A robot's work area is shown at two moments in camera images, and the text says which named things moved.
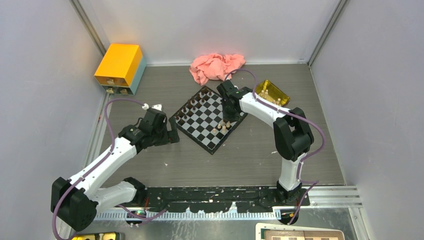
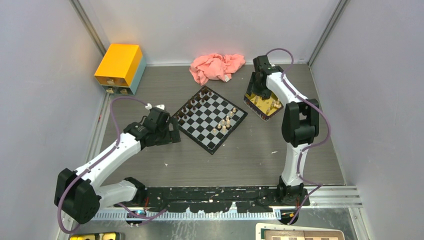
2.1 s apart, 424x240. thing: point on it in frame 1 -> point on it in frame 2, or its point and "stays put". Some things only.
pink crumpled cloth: [216, 67] stays put
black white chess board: [201, 119] stays put
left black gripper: [170, 136] stays put
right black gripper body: [228, 114] -> [256, 89]
